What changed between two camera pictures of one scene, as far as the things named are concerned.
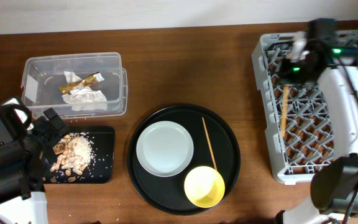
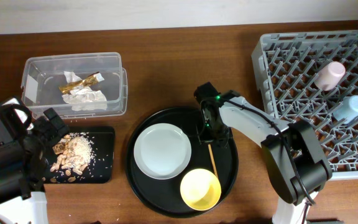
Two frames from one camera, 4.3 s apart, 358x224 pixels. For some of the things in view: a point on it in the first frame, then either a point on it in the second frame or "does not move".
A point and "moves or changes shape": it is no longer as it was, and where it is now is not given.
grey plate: (165, 149) does not move
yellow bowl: (204, 186) moves or changes shape
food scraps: (76, 152) does not move
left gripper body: (47, 133) does not move
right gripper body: (293, 73) to (209, 131)
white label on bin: (31, 88) does not move
